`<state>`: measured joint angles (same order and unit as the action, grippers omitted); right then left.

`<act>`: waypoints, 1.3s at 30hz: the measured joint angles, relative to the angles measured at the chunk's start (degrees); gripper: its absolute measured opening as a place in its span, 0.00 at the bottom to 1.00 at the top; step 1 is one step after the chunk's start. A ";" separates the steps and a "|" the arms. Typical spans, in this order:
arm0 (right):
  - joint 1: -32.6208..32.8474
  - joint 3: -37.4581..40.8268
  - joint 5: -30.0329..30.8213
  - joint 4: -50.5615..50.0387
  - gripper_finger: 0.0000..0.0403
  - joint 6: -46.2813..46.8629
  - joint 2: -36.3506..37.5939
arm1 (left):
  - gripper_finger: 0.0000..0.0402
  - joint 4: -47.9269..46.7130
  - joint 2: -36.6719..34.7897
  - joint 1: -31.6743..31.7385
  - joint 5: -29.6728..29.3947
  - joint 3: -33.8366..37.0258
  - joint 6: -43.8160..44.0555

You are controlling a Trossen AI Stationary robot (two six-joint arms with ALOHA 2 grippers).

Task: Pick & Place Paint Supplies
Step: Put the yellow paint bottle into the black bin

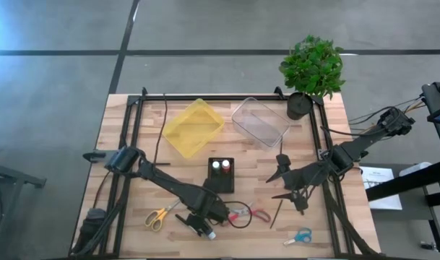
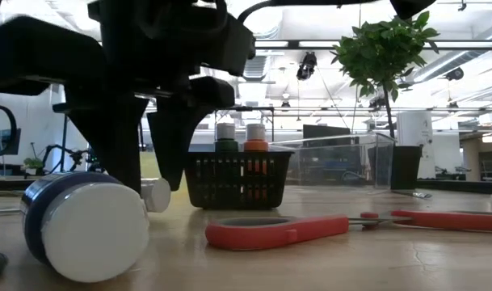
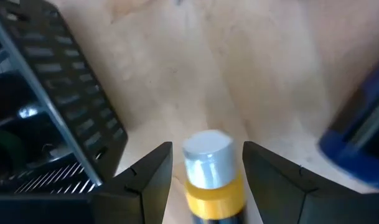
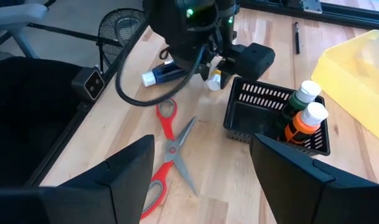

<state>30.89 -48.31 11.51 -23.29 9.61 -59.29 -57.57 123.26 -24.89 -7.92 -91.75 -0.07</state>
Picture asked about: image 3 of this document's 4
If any black slotted plastic basket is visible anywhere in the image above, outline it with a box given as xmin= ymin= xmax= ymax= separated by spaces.
xmin=0 ymin=0 xmax=129 ymax=195

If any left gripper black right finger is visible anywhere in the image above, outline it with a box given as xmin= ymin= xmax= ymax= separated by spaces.
xmin=242 ymin=141 xmax=379 ymax=224

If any blue paint bottle white cap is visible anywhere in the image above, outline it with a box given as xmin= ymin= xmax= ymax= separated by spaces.
xmin=317 ymin=51 xmax=379 ymax=191

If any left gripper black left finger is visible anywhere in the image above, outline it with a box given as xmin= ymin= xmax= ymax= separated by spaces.
xmin=0 ymin=141 xmax=174 ymax=224

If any yellow paint bottle white cap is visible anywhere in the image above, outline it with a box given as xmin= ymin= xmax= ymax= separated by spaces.
xmin=181 ymin=129 xmax=248 ymax=224

